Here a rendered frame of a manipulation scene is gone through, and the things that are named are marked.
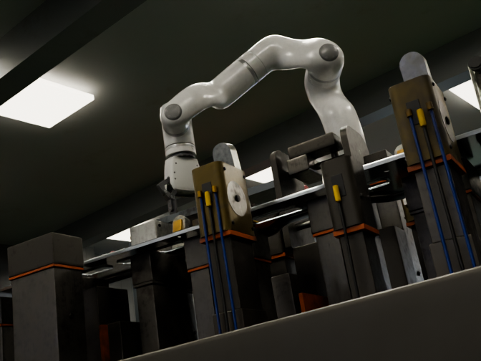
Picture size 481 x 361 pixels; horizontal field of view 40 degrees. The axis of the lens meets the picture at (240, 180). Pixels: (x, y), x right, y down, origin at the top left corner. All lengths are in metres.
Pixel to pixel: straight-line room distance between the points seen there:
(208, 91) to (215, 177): 0.78
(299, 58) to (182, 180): 0.47
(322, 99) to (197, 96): 0.38
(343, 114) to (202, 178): 0.84
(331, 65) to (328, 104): 0.11
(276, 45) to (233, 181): 0.90
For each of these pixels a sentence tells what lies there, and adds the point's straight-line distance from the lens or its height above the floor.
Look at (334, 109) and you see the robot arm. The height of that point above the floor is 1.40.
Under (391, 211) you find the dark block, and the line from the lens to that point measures 1.34.
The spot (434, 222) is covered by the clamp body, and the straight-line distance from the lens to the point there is 0.87.
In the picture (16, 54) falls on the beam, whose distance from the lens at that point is 4.53.
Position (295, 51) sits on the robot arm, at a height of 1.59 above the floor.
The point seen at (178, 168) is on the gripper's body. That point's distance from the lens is 1.78.
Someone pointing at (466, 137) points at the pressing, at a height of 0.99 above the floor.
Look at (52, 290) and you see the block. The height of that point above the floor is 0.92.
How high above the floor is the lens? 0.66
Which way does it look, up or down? 19 degrees up
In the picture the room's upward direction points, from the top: 9 degrees counter-clockwise
